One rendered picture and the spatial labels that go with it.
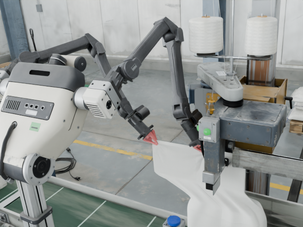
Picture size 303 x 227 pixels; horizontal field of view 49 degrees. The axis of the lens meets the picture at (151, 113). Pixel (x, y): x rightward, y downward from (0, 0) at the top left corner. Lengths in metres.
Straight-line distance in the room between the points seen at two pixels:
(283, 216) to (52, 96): 1.36
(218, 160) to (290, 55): 5.23
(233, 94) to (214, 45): 0.28
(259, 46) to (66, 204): 1.77
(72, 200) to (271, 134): 1.70
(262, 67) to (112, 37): 6.44
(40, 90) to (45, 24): 7.96
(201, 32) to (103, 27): 6.60
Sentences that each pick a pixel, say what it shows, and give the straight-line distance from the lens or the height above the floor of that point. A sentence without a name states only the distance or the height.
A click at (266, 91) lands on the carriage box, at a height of 1.33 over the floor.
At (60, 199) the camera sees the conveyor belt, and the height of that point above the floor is 0.38.
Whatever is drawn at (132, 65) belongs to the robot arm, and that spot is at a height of 1.55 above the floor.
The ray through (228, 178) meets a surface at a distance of 1.71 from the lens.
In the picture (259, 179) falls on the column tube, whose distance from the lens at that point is 2.06.
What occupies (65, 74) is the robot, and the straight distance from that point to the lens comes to 1.39.
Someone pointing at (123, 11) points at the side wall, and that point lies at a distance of 7.73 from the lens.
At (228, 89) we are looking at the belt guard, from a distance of 1.46.
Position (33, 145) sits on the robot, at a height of 1.30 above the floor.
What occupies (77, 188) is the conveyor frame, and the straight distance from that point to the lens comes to 2.74.
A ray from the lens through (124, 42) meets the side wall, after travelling 7.85.
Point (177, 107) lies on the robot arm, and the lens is 1.61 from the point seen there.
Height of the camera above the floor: 1.87
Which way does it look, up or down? 22 degrees down
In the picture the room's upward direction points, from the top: 4 degrees counter-clockwise
